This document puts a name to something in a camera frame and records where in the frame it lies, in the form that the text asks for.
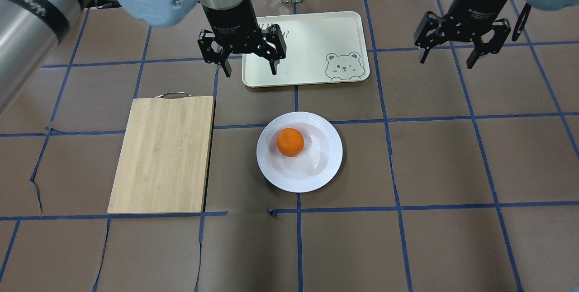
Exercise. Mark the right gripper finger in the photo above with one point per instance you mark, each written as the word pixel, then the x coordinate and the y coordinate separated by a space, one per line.
pixel 423 54
pixel 476 53

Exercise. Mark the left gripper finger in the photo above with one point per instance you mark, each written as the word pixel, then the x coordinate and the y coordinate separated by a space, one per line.
pixel 223 62
pixel 274 62

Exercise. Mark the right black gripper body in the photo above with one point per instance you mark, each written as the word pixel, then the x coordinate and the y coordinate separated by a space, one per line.
pixel 475 5

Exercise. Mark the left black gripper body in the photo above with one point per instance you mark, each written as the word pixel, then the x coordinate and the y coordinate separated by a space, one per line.
pixel 230 21

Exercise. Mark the orange fruit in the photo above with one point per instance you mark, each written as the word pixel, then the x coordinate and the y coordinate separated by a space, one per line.
pixel 290 142

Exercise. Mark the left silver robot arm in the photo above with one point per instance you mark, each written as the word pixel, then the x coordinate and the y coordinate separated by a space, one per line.
pixel 32 29

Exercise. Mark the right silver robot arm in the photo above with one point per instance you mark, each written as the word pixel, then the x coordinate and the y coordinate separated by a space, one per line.
pixel 549 5

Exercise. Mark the cream bear tray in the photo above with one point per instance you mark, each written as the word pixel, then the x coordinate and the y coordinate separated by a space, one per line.
pixel 321 48

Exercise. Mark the white ceramic plate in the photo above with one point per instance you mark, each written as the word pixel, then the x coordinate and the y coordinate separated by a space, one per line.
pixel 310 170

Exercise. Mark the bamboo cutting board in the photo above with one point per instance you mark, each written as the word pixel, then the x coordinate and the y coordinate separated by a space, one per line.
pixel 164 160

